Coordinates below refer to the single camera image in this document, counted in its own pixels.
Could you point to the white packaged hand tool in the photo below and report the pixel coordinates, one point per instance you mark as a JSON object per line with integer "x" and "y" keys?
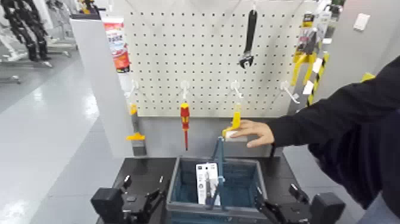
{"x": 203, "y": 178}

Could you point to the white perforated pegboard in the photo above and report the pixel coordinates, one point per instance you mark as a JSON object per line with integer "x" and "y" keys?
{"x": 203, "y": 47}

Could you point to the black adjustable wrench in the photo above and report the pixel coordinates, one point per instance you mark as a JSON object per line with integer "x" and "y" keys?
{"x": 250, "y": 31}

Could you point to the person's dark sleeved forearm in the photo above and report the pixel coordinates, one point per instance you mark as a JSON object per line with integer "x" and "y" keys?
{"x": 318, "y": 122}

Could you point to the black pegboard stand post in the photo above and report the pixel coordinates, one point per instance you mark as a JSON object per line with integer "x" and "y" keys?
{"x": 273, "y": 150}

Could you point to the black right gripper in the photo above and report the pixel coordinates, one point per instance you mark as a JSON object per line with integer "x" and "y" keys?
{"x": 293, "y": 214}

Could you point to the white wall switch plate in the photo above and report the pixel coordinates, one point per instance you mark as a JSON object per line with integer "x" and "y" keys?
{"x": 361, "y": 22}

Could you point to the person's dark clothed torso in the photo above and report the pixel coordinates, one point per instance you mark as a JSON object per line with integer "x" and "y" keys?
{"x": 372, "y": 150}

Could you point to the black humanoid robot on stand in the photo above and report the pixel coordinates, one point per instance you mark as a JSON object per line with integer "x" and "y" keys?
{"x": 28, "y": 28}

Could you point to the long yellow black hazard strip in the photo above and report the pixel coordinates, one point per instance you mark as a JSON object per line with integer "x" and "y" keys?
{"x": 318, "y": 78}

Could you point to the short yellow black hazard corner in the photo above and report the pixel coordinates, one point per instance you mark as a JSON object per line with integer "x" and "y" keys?
{"x": 367, "y": 77}

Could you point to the red and yellow screwdriver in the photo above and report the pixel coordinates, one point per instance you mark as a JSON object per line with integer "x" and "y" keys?
{"x": 185, "y": 117}

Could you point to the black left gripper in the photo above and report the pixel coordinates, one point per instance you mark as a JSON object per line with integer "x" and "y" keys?
{"x": 136, "y": 208}

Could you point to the person's bare hand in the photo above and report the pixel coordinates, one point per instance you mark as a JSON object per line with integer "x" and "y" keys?
{"x": 261, "y": 133}

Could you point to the white pegboard hook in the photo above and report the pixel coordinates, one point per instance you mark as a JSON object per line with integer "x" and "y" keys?
{"x": 134, "y": 85}
{"x": 185, "y": 86}
{"x": 235, "y": 86}
{"x": 286, "y": 86}

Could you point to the red and white sealant tube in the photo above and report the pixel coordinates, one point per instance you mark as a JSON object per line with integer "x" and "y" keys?
{"x": 117, "y": 43}

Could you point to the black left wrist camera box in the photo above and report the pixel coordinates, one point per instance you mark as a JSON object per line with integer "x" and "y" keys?
{"x": 106, "y": 204}

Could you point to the white partition column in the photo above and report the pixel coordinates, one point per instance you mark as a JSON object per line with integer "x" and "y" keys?
{"x": 100, "y": 94}

